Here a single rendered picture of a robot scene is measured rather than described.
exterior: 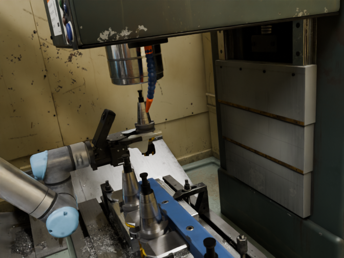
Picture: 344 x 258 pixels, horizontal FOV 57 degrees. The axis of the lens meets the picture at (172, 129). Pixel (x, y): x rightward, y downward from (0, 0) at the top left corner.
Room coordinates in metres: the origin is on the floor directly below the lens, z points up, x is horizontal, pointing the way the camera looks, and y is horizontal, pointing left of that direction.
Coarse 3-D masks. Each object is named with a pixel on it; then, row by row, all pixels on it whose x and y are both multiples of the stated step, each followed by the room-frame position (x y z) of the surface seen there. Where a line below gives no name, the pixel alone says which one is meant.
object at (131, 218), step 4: (128, 212) 0.57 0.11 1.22; (132, 212) 0.57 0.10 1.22; (136, 212) 0.57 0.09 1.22; (128, 216) 0.56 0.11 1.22; (132, 216) 0.56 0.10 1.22; (136, 216) 0.56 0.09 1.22; (128, 220) 0.55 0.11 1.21; (132, 220) 0.54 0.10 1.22; (136, 220) 0.54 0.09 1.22; (128, 224) 0.54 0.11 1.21; (132, 224) 0.53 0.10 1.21
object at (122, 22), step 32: (96, 0) 0.59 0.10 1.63; (128, 0) 0.61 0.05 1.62; (160, 0) 0.64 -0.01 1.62; (192, 0) 0.67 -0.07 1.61; (224, 0) 0.69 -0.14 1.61; (256, 0) 0.73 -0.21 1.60; (288, 0) 0.76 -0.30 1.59; (320, 0) 0.80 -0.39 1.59; (96, 32) 0.59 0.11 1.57; (128, 32) 0.61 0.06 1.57; (160, 32) 0.64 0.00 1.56; (192, 32) 0.67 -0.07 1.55
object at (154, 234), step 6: (162, 216) 0.53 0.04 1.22; (138, 222) 0.52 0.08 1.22; (138, 228) 0.51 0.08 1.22; (162, 228) 0.49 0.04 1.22; (138, 234) 0.49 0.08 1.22; (144, 234) 0.48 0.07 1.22; (150, 234) 0.48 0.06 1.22; (156, 234) 0.48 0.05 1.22; (162, 234) 0.49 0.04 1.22; (144, 240) 0.49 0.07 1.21
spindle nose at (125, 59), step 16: (112, 48) 0.89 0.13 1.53; (128, 48) 0.87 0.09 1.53; (160, 48) 0.94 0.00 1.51; (112, 64) 0.90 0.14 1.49; (128, 64) 0.87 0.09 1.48; (144, 64) 0.88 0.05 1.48; (160, 64) 0.92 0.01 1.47; (112, 80) 0.92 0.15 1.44; (128, 80) 0.88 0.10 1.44; (144, 80) 0.88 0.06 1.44
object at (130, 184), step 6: (132, 168) 0.62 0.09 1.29; (126, 174) 0.60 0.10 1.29; (132, 174) 0.60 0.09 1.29; (126, 180) 0.60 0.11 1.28; (132, 180) 0.60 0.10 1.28; (126, 186) 0.60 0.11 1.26; (132, 186) 0.60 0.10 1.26; (138, 186) 0.61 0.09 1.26; (126, 192) 0.60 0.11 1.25; (132, 192) 0.59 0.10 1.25; (138, 192) 0.60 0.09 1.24; (126, 198) 0.59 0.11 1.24; (132, 198) 0.59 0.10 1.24; (138, 198) 0.60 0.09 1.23
